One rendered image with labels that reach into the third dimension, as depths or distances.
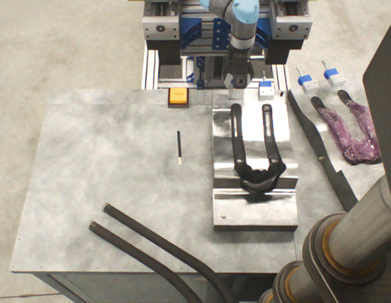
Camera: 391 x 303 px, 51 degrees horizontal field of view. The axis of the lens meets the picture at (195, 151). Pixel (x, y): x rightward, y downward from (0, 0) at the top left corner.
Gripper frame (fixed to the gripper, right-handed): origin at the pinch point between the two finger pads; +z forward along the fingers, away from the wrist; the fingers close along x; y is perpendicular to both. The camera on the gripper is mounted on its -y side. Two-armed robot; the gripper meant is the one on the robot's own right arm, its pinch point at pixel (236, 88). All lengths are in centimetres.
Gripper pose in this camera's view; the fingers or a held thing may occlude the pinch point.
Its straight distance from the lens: 145.6
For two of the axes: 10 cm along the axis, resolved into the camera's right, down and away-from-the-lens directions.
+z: 0.0, 4.9, 8.7
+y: 0.1, -8.7, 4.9
